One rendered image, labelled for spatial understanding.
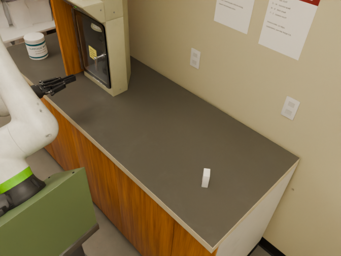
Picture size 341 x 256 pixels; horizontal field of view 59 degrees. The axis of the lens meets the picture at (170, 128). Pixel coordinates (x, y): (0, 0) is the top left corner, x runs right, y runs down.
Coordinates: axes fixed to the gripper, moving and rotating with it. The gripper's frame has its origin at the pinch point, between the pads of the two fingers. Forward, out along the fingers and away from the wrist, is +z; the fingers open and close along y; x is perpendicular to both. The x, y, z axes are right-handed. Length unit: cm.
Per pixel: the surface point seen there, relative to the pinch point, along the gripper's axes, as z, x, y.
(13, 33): 16, 23, 118
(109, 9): 25.8, -32.9, -4.6
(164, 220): -3, 38, -80
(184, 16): 66, -25, -19
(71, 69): 17.9, 15.9, 31.8
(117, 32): 30.2, -19.9, -4.7
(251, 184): 31, 18, -101
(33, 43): 10, 8, 64
